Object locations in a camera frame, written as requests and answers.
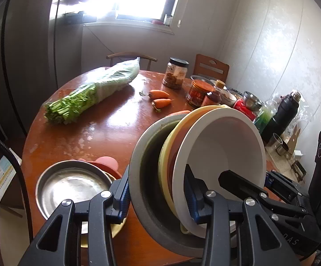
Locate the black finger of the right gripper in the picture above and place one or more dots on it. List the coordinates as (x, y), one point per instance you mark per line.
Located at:
(243, 189)

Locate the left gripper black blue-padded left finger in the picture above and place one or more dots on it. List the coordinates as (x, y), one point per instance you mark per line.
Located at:
(58, 240)

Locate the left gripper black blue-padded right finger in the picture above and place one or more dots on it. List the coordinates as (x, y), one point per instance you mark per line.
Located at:
(238, 232)

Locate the white paper bowl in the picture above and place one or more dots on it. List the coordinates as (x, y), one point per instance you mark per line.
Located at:
(222, 139)

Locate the yellow handled bowl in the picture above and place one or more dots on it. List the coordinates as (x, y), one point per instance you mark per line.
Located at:
(170, 149)

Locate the large steel bowl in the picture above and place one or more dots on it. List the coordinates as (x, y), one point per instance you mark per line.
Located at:
(147, 198)

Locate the yellow scalloped plate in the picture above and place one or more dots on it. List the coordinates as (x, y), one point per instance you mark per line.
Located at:
(115, 228)

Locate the steel plate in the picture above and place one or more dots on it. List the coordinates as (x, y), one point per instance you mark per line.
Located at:
(71, 179)

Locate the clear glass cup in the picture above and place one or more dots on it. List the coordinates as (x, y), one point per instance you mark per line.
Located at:
(275, 141)

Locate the small metal cup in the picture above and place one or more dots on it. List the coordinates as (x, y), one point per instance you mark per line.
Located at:
(282, 149)

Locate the wooden rabbit ornament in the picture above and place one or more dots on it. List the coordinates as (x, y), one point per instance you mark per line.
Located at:
(292, 142)

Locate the red tissue pack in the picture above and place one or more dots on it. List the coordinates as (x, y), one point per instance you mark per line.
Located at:
(240, 106)

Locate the black thermos flask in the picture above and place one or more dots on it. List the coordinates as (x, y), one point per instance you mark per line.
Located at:
(287, 110)

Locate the green liquid plastic bottle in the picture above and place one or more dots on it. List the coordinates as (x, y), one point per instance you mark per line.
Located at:
(267, 111)

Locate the small steel bowl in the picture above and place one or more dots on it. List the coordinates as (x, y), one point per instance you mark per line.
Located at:
(252, 102)

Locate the white ceramic bowl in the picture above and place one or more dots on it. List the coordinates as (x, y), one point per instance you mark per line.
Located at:
(227, 98)

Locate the large near carrot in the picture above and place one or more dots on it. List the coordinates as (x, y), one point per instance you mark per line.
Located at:
(179, 113)

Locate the brown sauce bottle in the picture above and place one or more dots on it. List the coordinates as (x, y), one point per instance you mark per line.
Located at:
(215, 96)

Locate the red-lid chili jar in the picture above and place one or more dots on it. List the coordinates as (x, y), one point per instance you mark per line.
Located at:
(198, 90)

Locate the printed paper card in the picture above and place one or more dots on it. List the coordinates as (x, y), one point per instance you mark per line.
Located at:
(7, 173)

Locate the steel bowl behind jars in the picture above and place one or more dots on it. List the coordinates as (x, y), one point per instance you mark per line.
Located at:
(203, 78)

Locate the middle carrot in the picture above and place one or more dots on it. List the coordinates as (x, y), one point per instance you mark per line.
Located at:
(160, 103)

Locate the far small carrot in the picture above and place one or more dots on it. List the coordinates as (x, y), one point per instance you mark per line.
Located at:
(155, 94)

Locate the wooden chair back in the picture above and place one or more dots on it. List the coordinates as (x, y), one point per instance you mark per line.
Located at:
(210, 67)

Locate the black-lid clear jar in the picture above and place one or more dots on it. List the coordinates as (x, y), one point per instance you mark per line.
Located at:
(175, 73)

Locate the bagged celery bunch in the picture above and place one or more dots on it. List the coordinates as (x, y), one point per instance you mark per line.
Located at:
(66, 110)

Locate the curved wooden chair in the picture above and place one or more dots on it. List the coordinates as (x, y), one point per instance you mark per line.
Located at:
(131, 55)

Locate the grey refrigerator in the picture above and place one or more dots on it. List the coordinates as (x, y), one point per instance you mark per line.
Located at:
(40, 50)

